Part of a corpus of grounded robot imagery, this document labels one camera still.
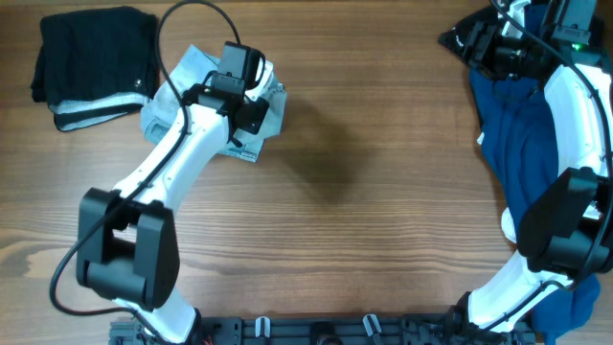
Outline light blue denim shorts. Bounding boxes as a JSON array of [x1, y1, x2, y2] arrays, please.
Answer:
[[141, 45, 287, 163]]

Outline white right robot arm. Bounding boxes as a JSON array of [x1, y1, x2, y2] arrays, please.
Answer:
[[440, 1, 612, 341]]

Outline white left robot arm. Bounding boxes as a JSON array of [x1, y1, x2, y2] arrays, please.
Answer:
[[76, 42, 274, 344]]

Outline black garment with white print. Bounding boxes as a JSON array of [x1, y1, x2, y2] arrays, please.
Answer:
[[438, 6, 502, 75]]

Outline dark blue shirt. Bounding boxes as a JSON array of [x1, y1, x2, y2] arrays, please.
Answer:
[[468, 69, 601, 345]]

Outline folded black garment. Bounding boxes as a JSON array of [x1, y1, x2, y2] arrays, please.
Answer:
[[31, 7, 158, 132]]

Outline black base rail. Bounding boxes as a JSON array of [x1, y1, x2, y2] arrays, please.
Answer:
[[108, 313, 537, 345]]

